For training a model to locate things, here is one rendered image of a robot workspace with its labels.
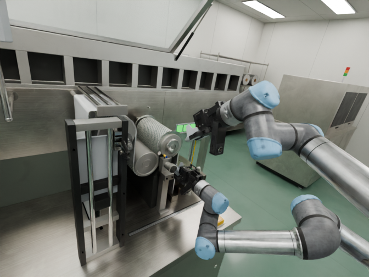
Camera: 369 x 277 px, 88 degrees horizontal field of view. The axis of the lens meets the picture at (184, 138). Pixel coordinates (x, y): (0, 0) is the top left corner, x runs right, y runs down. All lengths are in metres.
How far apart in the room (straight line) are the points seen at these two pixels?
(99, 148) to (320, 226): 0.75
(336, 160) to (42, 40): 1.03
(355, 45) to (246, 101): 4.72
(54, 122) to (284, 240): 1.03
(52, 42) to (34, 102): 0.26
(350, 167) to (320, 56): 4.85
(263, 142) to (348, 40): 4.82
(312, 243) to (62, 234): 0.92
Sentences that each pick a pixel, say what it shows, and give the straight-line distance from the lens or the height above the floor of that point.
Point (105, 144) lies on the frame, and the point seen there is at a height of 1.36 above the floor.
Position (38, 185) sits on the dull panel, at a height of 0.97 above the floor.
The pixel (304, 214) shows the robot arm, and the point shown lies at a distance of 0.85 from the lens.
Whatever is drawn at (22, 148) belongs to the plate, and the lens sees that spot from 1.08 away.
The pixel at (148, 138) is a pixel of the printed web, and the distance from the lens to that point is 0.96.
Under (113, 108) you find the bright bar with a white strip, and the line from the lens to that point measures 0.69.
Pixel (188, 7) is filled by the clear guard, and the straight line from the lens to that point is 1.04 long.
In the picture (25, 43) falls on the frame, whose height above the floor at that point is 1.60.
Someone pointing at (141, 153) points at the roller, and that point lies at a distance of 0.86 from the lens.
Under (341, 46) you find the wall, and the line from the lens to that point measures 5.25.
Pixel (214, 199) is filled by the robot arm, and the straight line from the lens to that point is 0.81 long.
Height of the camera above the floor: 1.63
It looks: 22 degrees down
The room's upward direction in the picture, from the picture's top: 9 degrees clockwise
